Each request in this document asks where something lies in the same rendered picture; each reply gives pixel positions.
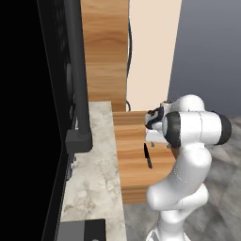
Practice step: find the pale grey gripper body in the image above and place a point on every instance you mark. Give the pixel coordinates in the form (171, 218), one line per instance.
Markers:
(155, 136)

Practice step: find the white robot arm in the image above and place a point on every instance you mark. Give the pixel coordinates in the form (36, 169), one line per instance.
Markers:
(185, 175)

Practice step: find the tall wooden cabinet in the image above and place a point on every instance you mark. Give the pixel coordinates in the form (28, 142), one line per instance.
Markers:
(105, 53)

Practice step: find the dark grey flat box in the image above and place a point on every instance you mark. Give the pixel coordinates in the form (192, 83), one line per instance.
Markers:
(81, 230)

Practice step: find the black tall appliance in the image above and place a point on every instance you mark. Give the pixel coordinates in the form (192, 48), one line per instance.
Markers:
(58, 72)

